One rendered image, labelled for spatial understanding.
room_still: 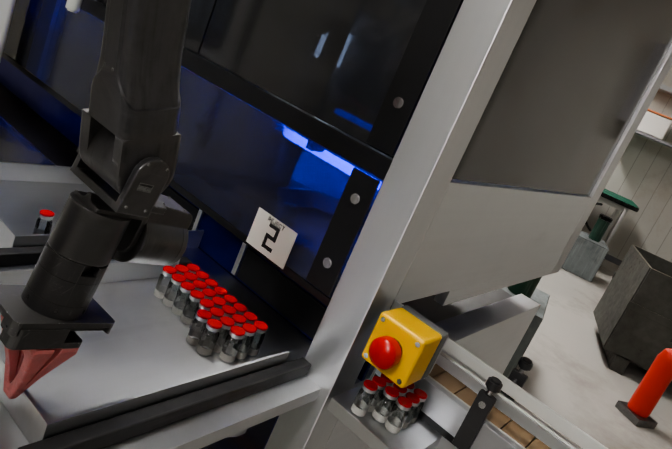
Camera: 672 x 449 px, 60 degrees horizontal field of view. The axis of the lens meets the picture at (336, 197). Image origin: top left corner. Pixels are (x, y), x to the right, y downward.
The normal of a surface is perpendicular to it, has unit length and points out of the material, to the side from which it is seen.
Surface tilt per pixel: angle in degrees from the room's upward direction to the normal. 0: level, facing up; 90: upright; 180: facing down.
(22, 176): 90
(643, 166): 90
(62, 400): 0
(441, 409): 90
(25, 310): 10
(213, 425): 0
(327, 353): 90
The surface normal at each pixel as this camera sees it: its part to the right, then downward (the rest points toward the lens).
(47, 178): 0.72, 0.45
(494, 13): -0.58, -0.03
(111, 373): 0.38, -0.89
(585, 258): -0.35, 0.11
